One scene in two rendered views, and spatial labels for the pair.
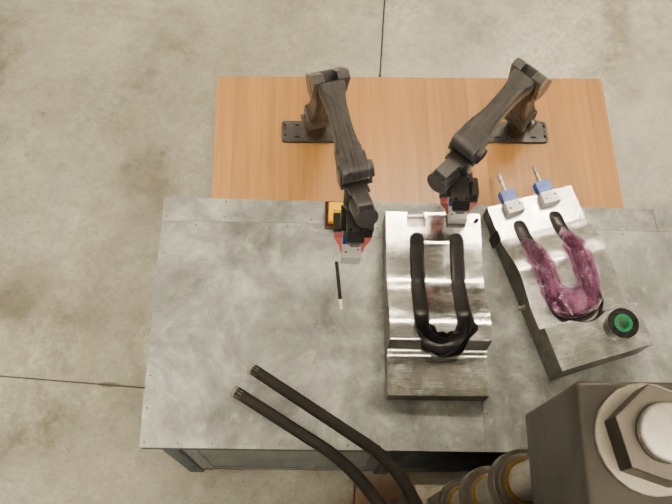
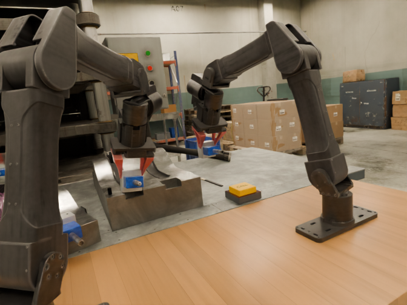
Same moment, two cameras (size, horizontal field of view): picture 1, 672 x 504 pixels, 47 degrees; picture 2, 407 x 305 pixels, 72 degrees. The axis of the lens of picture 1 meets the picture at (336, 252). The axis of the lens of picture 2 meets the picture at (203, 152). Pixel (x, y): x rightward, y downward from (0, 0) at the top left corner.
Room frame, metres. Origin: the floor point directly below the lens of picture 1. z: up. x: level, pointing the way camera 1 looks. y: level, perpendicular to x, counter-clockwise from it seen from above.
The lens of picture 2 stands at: (1.64, -0.37, 1.11)
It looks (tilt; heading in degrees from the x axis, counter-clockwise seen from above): 11 degrees down; 160
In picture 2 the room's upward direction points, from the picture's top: 6 degrees counter-clockwise
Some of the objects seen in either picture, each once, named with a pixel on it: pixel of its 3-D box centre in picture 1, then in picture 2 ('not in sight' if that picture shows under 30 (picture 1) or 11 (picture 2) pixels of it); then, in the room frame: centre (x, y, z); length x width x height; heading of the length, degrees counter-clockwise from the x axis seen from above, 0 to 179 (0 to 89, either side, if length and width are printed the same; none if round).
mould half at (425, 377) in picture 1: (435, 301); (137, 175); (0.66, -0.28, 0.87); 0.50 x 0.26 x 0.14; 5
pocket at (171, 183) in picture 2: (415, 222); (171, 187); (0.89, -0.21, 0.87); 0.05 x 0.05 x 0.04; 5
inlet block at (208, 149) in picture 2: (351, 237); (212, 150); (0.79, -0.04, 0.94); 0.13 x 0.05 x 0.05; 5
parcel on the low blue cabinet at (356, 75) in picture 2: not in sight; (353, 75); (-3.74, 5.68, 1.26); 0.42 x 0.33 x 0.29; 2
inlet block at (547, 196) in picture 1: (541, 185); not in sight; (1.05, -0.56, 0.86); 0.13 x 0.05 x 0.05; 23
